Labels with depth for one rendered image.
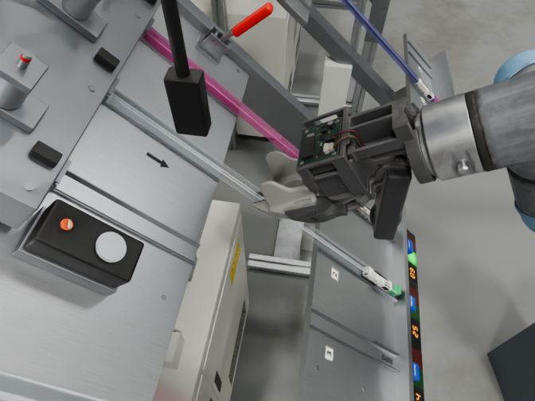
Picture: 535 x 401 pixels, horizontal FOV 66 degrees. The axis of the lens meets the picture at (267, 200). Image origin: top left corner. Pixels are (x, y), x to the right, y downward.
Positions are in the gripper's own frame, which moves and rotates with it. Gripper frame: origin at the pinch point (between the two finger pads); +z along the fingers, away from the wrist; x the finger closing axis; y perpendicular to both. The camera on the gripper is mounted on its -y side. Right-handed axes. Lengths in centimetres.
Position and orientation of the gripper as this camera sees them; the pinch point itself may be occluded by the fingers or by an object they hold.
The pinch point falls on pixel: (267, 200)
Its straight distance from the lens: 51.5
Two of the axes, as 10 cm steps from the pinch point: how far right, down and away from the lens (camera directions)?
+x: -1.6, 8.0, -5.8
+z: -8.3, 2.1, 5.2
